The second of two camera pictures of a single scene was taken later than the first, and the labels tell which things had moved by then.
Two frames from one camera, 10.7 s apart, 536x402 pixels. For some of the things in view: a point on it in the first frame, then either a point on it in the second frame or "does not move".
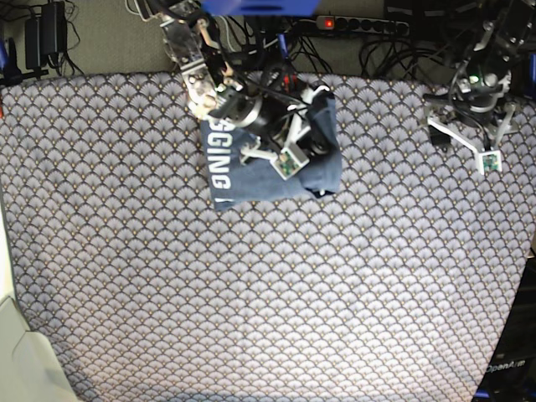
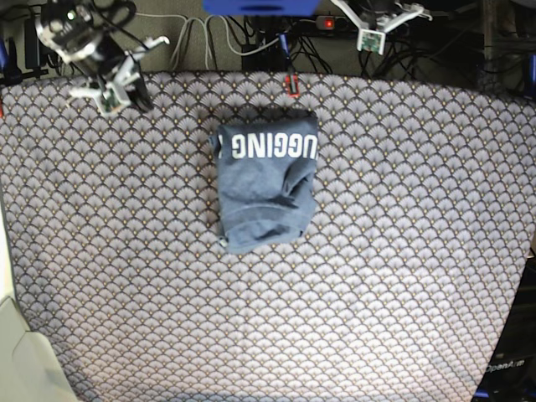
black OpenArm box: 511,374 does not move
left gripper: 273,117 → 70,28
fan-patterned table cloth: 132,286 does not move
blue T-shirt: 234,180 → 267,177
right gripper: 476,106 → 378,11
